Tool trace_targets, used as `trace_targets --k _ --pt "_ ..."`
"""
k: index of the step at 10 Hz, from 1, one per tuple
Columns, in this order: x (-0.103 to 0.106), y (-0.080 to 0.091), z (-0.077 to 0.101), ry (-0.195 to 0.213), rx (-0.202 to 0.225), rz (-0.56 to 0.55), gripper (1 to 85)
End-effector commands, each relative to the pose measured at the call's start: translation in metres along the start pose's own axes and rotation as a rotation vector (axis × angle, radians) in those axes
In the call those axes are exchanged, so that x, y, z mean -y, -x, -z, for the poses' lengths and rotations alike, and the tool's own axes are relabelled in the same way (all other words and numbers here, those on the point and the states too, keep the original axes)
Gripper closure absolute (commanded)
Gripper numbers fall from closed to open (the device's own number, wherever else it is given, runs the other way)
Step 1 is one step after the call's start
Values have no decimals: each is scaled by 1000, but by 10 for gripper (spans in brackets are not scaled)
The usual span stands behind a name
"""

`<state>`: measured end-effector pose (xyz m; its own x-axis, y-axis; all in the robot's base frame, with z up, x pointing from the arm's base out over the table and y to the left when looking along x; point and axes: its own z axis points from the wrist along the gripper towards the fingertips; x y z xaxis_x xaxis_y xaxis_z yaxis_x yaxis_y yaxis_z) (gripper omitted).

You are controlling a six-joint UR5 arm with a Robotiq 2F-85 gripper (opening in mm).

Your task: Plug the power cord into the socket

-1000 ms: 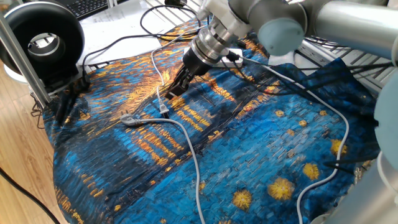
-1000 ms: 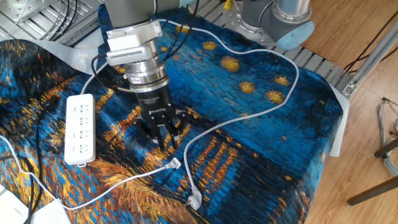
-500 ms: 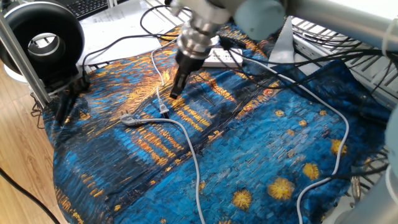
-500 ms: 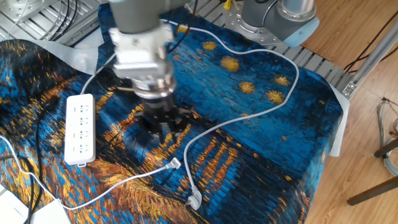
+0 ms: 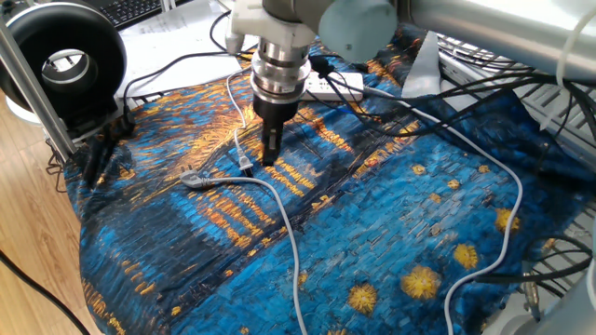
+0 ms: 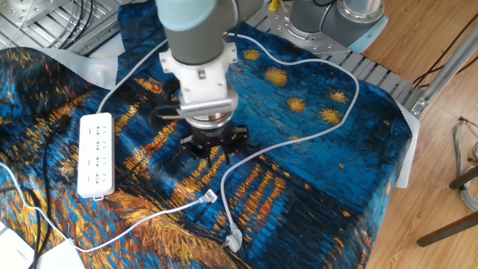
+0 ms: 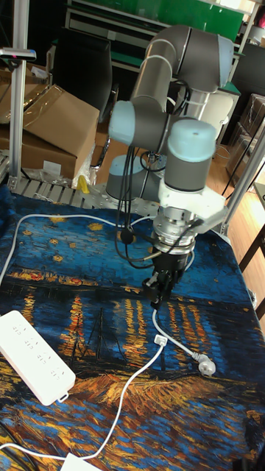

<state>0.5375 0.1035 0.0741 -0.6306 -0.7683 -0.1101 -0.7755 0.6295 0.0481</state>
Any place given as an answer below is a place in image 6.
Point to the yellow plastic piece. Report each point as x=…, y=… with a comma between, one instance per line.
x=273, y=5

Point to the aluminium frame beam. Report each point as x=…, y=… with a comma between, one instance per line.
x=444, y=71

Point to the white paper sheet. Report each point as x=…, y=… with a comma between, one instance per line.
x=61, y=258
x=15, y=250

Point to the dark wooden chair leg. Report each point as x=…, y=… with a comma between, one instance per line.
x=448, y=229
x=465, y=178

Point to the blue starry night tablecloth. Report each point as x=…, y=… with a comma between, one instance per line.
x=298, y=168

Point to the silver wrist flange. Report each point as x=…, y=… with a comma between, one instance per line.
x=209, y=121

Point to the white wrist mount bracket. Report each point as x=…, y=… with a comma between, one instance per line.
x=203, y=86

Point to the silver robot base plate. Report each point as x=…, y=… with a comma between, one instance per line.
x=284, y=26

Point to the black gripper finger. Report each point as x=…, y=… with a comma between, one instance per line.
x=192, y=147
x=242, y=136

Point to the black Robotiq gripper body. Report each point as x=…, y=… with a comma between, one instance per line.
x=214, y=138

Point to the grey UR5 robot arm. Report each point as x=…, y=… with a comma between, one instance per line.
x=194, y=37

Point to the silver metal plate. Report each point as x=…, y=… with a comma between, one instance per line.
x=22, y=7

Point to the white power strip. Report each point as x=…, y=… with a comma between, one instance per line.
x=95, y=157

